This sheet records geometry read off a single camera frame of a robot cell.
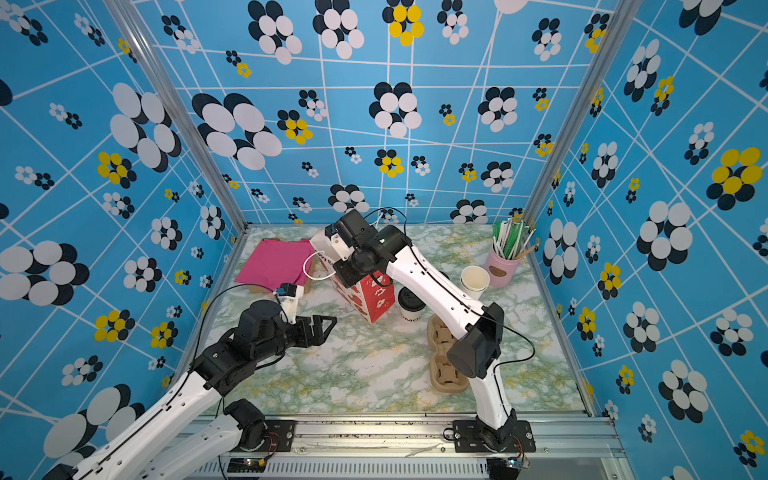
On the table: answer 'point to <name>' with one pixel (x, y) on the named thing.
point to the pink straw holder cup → (501, 271)
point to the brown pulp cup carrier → (445, 376)
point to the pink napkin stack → (279, 261)
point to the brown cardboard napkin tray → (261, 288)
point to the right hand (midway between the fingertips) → (347, 271)
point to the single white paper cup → (410, 315)
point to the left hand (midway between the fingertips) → (326, 319)
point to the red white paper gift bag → (370, 297)
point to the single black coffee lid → (409, 300)
